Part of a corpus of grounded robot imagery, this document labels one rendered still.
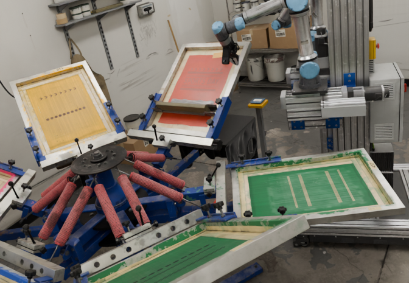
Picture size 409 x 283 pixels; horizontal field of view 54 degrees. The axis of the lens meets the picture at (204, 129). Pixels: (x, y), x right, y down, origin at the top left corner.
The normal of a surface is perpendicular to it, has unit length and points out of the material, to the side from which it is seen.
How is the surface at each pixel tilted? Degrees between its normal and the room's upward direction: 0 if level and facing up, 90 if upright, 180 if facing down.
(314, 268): 0
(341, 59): 90
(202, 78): 32
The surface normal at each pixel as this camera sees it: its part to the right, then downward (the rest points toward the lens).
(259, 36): -0.40, 0.45
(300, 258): -0.18, -0.89
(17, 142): 0.83, 0.09
